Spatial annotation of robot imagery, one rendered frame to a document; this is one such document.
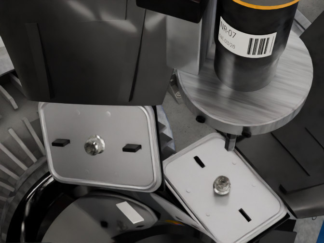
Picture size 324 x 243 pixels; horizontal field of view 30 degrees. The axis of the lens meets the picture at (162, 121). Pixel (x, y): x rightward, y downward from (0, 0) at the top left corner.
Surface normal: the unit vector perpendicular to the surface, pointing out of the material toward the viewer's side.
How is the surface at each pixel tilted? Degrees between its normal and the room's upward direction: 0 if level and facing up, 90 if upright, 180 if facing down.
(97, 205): 40
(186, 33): 90
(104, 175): 54
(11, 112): 36
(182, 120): 0
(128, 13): 48
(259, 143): 7
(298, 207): 8
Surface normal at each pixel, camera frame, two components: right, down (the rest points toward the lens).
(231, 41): -0.63, 0.69
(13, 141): 0.37, 0.19
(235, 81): -0.41, 0.80
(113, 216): -0.22, -0.90
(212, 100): -0.02, -0.47
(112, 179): -0.42, 0.33
